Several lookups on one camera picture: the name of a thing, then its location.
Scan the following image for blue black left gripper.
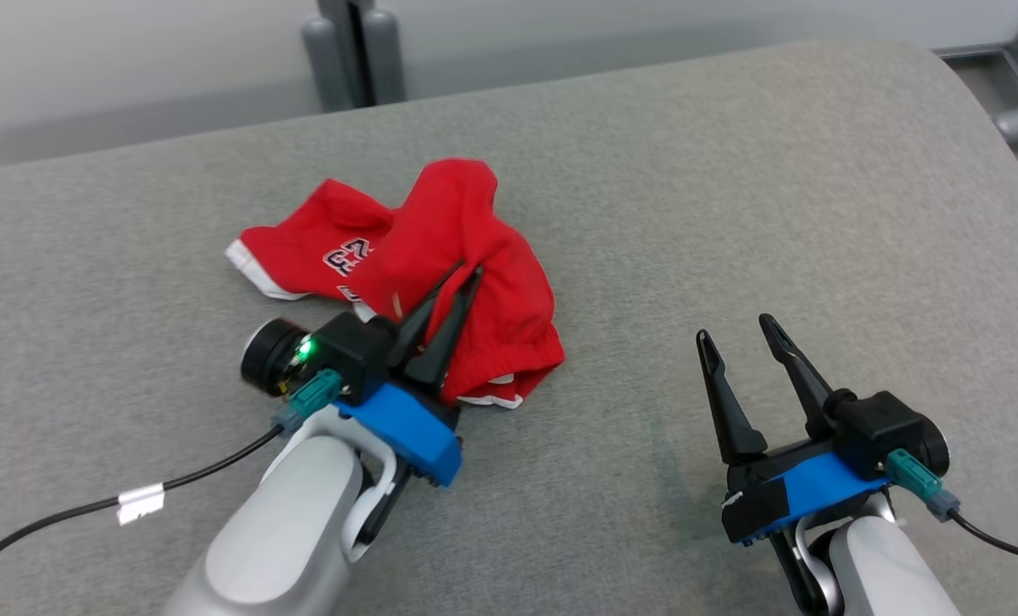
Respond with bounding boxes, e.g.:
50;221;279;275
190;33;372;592
336;260;485;490

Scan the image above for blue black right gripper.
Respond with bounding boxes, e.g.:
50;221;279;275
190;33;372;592
695;313;892;548

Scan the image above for red sports shorts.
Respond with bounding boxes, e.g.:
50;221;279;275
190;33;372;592
225;158;566;410

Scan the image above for teal left cable connector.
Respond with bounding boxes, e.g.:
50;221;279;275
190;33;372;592
271;370;344;433

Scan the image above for teal cable connector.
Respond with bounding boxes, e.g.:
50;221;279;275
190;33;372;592
271;370;344;433
885;448;962;523

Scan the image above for teal right cable connector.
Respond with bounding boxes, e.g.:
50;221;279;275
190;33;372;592
885;448;962;523

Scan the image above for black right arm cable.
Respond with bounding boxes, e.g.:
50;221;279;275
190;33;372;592
945;508;1018;571

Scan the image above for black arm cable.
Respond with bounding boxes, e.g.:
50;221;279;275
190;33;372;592
0;425;287;584
945;508;1018;571

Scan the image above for grey post with round feet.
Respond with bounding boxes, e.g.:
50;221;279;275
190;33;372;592
301;0;408;113

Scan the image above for white left cable label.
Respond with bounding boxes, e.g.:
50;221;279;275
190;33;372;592
116;483;167;525

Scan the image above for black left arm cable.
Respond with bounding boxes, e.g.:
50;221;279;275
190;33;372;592
0;425;287;584

